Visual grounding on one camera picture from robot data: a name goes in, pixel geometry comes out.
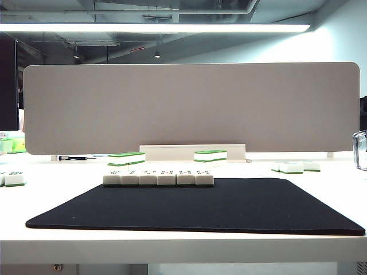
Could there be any five bamboo mahjong tile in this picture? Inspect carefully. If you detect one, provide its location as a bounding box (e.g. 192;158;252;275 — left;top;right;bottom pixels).
157;168;177;187
175;168;197;187
195;168;215;187

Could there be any four bamboo mahjong tile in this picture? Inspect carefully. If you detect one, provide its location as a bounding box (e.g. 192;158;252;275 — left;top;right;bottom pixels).
138;168;158;187

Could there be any two bamboo mahjong tile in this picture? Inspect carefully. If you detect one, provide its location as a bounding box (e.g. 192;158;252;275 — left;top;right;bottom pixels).
120;168;140;187

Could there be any bird mahjong tile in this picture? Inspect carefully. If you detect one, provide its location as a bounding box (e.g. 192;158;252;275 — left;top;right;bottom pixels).
103;168;122;187

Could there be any mahjong tile one red stick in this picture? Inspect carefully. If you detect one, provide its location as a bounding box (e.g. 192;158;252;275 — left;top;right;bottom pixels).
300;162;321;172

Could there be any grey fabric desk divider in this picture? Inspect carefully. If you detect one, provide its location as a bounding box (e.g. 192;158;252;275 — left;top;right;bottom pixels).
22;61;361;156

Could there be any black UGREEN mouse mat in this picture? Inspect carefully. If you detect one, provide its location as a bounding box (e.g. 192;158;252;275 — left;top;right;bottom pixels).
25;177;366;236

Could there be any long ceiling light strip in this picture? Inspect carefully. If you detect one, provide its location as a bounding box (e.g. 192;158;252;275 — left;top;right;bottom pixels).
0;22;311;33

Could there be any green yellow packet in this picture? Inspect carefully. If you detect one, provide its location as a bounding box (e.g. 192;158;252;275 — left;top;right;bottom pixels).
11;137;26;154

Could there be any green white packet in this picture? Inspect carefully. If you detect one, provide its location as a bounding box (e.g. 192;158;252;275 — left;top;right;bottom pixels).
0;139;14;155

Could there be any clear plastic container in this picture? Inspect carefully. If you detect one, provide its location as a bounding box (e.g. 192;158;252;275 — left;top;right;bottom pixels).
351;129;367;172

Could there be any black office chair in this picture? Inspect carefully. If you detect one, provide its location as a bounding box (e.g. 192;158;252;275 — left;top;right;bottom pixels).
358;96;367;132

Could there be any black monitor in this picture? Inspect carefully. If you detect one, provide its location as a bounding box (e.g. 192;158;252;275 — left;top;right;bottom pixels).
0;32;20;132

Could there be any white cable tray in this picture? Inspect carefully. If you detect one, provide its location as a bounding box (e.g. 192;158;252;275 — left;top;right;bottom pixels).
139;144;247;163

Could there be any black handled screwdriver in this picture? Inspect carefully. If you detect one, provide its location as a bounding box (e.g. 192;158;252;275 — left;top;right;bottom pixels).
57;155;97;161

